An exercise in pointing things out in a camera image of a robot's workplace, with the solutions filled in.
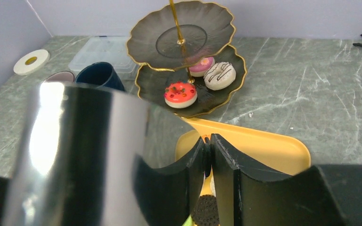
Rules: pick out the white chocolate drizzle donut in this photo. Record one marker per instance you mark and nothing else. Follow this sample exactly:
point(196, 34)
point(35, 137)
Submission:
point(220, 76)

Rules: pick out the three-tier black dessert stand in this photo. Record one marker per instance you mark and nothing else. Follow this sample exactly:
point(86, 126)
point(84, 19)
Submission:
point(168, 42)

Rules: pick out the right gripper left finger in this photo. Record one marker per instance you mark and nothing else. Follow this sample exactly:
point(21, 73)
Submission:
point(167, 196)

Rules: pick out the pink frosted donut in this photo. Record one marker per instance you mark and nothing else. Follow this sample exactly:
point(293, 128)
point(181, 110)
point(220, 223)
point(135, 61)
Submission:
point(202, 66)

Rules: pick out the clear plastic box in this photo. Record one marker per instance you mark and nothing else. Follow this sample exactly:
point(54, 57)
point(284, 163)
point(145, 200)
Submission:
point(111, 49)

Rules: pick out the mauve mug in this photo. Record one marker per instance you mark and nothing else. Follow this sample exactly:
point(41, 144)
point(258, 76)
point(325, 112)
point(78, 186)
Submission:
point(63, 76)

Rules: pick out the white tape roll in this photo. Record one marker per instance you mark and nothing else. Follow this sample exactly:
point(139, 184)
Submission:
point(31, 62)

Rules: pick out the red sprinkled donut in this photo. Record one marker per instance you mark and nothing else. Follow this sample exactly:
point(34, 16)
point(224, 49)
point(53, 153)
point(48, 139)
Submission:
point(180, 95)

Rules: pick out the green macaron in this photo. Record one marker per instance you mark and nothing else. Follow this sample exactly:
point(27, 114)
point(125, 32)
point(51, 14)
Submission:
point(188, 222)

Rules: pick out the yellow serving tray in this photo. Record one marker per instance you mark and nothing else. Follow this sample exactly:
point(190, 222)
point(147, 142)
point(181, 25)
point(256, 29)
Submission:
point(283, 153)

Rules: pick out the dark blue mug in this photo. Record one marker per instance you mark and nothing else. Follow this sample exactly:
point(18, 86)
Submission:
point(100, 74)

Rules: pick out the black sandwich cookie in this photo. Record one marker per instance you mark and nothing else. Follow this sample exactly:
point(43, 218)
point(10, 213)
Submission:
point(205, 212)

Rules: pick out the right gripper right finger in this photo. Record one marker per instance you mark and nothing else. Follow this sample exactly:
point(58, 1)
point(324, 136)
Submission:
point(250, 193)

